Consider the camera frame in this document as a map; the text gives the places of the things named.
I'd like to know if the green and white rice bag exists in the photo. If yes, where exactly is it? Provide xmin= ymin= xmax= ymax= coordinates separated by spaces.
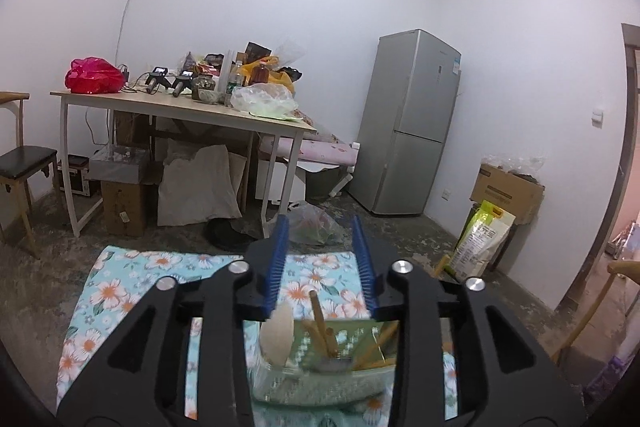
xmin=450 ymin=201 xmax=517 ymax=278

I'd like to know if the black round basin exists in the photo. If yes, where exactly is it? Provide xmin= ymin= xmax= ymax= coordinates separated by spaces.
xmin=207 ymin=218 xmax=261 ymax=252

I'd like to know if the purple patterned box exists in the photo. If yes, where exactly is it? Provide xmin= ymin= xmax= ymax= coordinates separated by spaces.
xmin=585 ymin=347 xmax=631 ymax=408

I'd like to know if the wooden table with white legs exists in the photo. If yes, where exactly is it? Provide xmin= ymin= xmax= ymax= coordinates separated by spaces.
xmin=50 ymin=89 xmax=318 ymax=240

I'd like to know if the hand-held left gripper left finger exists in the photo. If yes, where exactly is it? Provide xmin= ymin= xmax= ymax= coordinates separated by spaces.
xmin=56 ymin=213 xmax=291 ymax=427

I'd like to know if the pale rice paddle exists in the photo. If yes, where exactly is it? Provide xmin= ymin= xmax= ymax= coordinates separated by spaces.
xmin=260 ymin=302 xmax=296 ymax=365

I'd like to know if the green perforated utensil holder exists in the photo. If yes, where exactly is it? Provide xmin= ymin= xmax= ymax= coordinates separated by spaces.
xmin=245 ymin=317 xmax=401 ymax=408

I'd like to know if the grey plastic-wrapped box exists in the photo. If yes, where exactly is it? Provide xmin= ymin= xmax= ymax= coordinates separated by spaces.
xmin=89 ymin=146 xmax=151 ymax=185

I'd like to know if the black handheld device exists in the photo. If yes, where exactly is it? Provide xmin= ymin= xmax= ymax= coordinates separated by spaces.
xmin=140 ymin=66 xmax=171 ymax=94
xmin=172 ymin=71 xmax=197 ymax=98

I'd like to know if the clear plastic bag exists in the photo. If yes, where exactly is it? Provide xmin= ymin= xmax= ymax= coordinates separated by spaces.
xmin=231 ymin=84 xmax=299 ymax=118

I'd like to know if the brown door frame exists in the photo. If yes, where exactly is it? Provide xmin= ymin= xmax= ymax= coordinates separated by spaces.
xmin=555 ymin=23 xmax=640 ymax=313

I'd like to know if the small brown carton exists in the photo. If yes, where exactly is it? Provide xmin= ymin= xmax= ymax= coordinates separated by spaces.
xmin=100 ymin=179 xmax=147 ymax=238

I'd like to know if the silver refrigerator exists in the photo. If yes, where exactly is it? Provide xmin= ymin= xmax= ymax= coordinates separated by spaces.
xmin=347 ymin=28 xmax=462 ymax=216

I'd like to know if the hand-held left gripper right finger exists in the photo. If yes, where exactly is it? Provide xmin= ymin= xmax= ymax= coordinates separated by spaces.
xmin=350 ymin=213 xmax=587 ymax=427

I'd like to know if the yellow plastic bag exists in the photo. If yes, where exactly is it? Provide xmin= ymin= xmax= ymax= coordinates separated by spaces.
xmin=245 ymin=56 xmax=296 ymax=92

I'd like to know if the wooden armchair frame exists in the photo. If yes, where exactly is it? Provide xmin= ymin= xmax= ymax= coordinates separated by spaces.
xmin=557 ymin=259 xmax=640 ymax=360

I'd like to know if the pink floral roll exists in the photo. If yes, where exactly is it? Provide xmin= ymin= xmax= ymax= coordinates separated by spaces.
xmin=257 ymin=133 xmax=361 ymax=168

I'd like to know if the bundle of wooden chopsticks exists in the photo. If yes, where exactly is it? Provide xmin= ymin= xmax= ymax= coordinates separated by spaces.
xmin=302 ymin=289 xmax=401 ymax=370

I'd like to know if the red plastic bag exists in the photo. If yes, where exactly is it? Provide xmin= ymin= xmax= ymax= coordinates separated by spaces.
xmin=64 ymin=57 xmax=127 ymax=95

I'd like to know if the glass jar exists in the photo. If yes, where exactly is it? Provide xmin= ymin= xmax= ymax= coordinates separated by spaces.
xmin=191 ymin=74 xmax=217 ymax=100

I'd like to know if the brown bottle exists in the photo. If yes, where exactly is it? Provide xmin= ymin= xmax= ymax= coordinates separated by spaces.
xmin=248 ymin=62 xmax=271 ymax=86

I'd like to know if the dark grey bin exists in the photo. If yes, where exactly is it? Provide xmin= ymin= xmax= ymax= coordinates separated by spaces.
xmin=305 ymin=164 xmax=346 ymax=200

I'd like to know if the white panel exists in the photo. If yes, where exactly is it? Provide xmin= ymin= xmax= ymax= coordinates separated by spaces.
xmin=255 ymin=159 xmax=308 ymax=205

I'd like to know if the floral blue blanket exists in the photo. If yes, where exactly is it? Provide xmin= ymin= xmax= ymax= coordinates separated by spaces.
xmin=56 ymin=246 xmax=458 ymax=427

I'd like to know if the crumpled plastic bag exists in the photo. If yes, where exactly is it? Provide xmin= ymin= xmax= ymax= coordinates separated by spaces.
xmin=287 ymin=202 xmax=346 ymax=245

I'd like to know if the wooden chair with dark seat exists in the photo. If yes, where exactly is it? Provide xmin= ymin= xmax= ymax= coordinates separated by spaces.
xmin=0 ymin=92 xmax=60 ymax=258

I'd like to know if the large cardboard box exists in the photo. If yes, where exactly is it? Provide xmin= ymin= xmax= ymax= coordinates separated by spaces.
xmin=470 ymin=162 xmax=547 ymax=225

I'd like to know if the white sack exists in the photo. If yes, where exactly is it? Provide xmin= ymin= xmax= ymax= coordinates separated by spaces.
xmin=157 ymin=144 xmax=246 ymax=228

